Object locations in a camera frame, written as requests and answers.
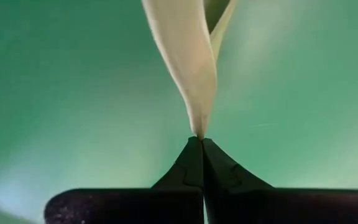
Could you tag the yellow artificial tulip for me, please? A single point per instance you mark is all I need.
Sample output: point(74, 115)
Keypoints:
point(188, 62)

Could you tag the green table mat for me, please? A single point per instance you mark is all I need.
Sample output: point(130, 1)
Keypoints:
point(42, 93)

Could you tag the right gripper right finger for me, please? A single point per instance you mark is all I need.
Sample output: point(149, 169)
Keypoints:
point(228, 193)

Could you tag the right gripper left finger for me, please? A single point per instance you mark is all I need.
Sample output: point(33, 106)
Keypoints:
point(179, 193)

